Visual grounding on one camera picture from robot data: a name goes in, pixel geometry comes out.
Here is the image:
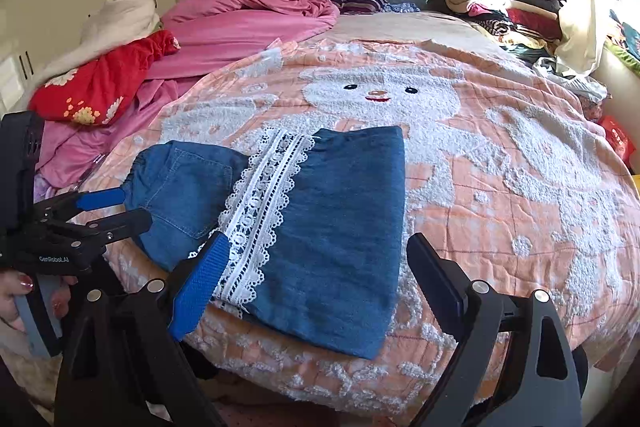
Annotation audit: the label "orange white bear blanket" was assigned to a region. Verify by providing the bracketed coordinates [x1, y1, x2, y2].
[86, 38, 639, 425]

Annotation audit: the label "stack of folded clothes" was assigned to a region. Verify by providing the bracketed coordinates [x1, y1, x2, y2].
[426, 0, 566, 56]

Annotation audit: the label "left hand painted nails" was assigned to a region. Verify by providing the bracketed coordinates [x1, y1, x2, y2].
[0, 267, 79, 333]

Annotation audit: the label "cream white fleece blanket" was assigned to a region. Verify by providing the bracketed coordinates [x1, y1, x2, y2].
[11, 0, 160, 112]

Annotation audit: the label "yellow box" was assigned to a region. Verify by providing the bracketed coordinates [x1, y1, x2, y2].
[631, 174, 640, 194]

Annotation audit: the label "pink quilt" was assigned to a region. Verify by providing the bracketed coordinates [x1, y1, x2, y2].
[37, 0, 338, 188]

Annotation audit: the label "striped purple pillow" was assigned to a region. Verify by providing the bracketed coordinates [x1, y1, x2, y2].
[330, 0, 421, 15]

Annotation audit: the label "blue denim pants lace trim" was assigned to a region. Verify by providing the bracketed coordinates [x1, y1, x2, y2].
[122, 127, 405, 359]

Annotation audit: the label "red floral cloth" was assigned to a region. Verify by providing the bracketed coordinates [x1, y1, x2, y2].
[28, 30, 180, 127]

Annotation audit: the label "green edged windowsill cloth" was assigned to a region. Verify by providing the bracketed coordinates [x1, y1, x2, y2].
[605, 10, 640, 76]

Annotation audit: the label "red plastic bag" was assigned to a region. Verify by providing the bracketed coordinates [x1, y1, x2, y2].
[598, 115, 639, 174]

